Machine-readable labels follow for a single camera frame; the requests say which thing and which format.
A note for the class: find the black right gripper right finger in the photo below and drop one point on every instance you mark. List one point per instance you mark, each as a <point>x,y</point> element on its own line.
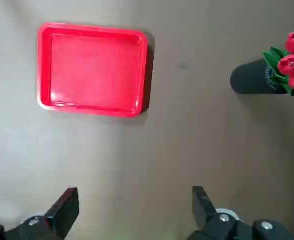
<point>204,212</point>

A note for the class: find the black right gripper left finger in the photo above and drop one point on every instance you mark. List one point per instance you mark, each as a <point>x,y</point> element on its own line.
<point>59,215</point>

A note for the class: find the red plastic tray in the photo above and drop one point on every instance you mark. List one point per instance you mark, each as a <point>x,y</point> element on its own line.
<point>94,72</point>

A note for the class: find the black ribbed vase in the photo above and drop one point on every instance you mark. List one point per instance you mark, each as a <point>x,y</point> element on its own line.
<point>249,78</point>

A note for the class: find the red artificial tulip bouquet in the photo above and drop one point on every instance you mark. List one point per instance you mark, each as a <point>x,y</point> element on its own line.
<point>290,65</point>

